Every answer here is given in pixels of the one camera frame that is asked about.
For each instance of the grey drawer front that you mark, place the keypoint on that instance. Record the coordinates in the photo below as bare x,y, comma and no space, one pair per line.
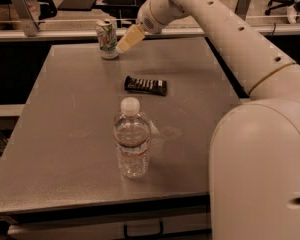
183,227

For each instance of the horizontal metal rail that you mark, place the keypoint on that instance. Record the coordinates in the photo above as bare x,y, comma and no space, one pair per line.
67,35

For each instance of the right metal rail bracket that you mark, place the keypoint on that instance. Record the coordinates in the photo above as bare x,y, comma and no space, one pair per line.
242,7

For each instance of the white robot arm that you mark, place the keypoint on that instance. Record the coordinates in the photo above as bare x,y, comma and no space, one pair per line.
254,157

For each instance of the dark chocolate bar wrapper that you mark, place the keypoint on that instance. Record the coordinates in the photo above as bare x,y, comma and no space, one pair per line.
155,87

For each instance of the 7up soda can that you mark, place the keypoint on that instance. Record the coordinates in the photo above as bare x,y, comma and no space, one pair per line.
107,38

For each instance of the metal rail bracket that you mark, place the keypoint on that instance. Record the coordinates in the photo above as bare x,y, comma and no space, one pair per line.
242,7
28,23

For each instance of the clear plastic water bottle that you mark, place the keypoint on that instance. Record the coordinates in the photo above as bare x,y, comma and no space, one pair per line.
132,137

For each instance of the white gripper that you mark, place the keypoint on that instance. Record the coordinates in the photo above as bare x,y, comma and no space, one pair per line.
146,20

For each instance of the left metal rail bracket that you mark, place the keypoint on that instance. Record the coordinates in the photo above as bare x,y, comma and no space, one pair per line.
28,23

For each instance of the black drawer handle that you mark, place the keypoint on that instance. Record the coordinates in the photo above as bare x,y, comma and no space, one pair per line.
145,231

